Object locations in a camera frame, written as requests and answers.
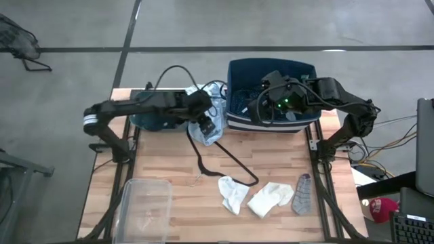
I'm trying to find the navy dotted cloth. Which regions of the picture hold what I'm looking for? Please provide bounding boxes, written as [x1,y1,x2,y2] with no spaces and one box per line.
[232,88,272,118]

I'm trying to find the black mesh chair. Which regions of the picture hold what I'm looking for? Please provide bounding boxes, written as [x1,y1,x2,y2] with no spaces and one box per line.
[0,13,54,73]

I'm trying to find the black clothes hanger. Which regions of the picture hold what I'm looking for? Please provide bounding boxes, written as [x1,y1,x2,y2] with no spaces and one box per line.
[185,127,260,188]

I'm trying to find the dark grey device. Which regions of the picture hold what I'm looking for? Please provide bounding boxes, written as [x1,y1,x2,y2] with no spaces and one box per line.
[399,186,434,220]

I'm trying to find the red cap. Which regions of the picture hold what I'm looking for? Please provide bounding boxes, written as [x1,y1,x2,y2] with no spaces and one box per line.
[368,197,400,224]

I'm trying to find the grey striped sock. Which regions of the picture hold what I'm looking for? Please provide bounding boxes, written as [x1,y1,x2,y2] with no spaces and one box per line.
[291,173,313,216]

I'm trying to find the grey metal stand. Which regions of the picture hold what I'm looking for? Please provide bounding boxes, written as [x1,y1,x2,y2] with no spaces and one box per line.
[0,148,56,244]

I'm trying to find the black side desk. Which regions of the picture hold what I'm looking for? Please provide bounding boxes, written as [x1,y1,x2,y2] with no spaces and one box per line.
[355,171,417,201]

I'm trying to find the white sock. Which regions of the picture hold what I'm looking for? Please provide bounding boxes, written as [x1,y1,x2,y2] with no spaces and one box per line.
[246,182,295,220]
[218,176,250,216]

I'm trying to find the light blue shirt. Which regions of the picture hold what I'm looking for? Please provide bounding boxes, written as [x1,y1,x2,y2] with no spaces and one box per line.
[184,83,228,146]

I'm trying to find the black aluminium table frame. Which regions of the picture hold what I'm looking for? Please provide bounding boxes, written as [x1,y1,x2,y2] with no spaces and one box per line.
[79,87,369,244]

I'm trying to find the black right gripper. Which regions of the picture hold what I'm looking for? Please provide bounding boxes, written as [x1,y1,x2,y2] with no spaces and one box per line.
[248,70,308,119]

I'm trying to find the white paper sheet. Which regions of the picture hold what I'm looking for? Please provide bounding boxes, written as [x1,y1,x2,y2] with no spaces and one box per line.
[351,167,368,188]

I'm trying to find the black keyboard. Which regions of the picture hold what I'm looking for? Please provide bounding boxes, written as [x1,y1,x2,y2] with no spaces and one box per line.
[389,211,434,244]

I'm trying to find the navy striped fabric bin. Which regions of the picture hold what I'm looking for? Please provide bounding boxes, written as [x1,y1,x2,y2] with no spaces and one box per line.
[225,58,322,134]

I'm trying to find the clear plastic container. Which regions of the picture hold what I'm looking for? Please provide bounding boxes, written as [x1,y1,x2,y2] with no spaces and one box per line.
[113,178,174,244]

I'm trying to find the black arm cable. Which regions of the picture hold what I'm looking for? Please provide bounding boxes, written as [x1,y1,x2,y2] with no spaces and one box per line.
[149,64,201,92]

